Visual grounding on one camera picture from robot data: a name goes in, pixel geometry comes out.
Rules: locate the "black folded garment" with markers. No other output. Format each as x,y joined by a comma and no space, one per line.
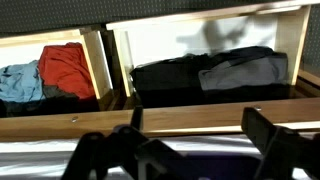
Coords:
175,82

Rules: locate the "grey folded garment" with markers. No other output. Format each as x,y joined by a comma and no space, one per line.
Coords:
257,72

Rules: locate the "grey striped mattress sheet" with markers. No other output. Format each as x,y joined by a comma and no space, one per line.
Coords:
216,166

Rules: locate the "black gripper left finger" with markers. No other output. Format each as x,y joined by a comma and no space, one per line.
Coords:
127,147

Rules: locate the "wooden bed frame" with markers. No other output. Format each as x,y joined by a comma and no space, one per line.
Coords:
299,114

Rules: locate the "light blue garment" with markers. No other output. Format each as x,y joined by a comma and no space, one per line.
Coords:
21,83

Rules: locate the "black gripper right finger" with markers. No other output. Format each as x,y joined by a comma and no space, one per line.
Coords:
283,149

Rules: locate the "red shirt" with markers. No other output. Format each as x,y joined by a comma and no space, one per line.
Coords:
65,66

